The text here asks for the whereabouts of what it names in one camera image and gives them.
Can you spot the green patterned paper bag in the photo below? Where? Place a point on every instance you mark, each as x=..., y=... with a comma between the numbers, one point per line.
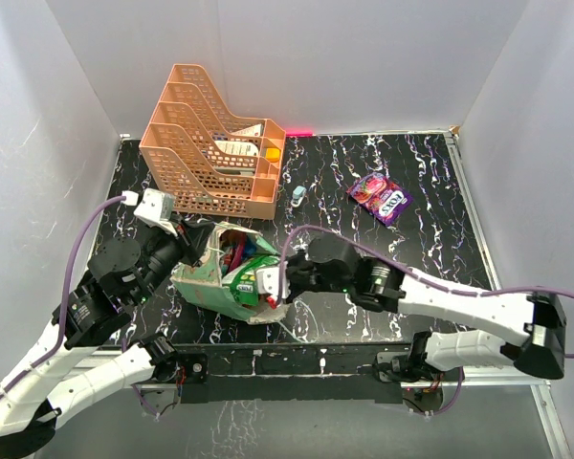
x=202, y=285

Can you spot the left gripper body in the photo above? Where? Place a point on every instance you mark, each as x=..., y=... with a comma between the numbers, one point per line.
x=165, y=251

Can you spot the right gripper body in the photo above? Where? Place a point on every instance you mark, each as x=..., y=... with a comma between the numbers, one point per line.
x=305, y=276

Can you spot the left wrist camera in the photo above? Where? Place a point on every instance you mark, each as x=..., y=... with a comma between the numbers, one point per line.
x=154, y=208

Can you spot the pink red snack packet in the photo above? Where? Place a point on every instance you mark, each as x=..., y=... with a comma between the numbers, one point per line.
x=236, y=247

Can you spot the orange plastic file organizer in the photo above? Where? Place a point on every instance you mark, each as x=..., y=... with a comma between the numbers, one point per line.
x=180, y=152

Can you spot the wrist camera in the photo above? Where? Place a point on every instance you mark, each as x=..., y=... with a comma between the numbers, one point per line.
x=154, y=208
x=272, y=284

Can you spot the white papers in organizer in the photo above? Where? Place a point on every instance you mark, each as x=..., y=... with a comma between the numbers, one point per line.
x=241, y=147

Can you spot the black front mounting rail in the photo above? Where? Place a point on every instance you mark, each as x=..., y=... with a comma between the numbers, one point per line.
x=284, y=372

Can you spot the purple Fox's candy bag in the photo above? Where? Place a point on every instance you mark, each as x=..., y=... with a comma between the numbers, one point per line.
x=381, y=197

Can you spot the green snack packet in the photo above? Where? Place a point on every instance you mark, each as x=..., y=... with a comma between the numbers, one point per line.
x=241, y=281

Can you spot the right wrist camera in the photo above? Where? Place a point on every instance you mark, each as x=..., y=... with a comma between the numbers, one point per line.
x=272, y=284

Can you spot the yellow sticky notes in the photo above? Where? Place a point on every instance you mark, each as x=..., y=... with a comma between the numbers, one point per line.
x=272, y=154

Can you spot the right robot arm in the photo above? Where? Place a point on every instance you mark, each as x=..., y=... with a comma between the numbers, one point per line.
x=525, y=330

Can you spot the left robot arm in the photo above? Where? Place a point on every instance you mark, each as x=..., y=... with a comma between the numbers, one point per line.
x=38, y=396

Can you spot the light blue padlock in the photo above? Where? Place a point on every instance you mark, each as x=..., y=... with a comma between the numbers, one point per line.
x=297, y=197

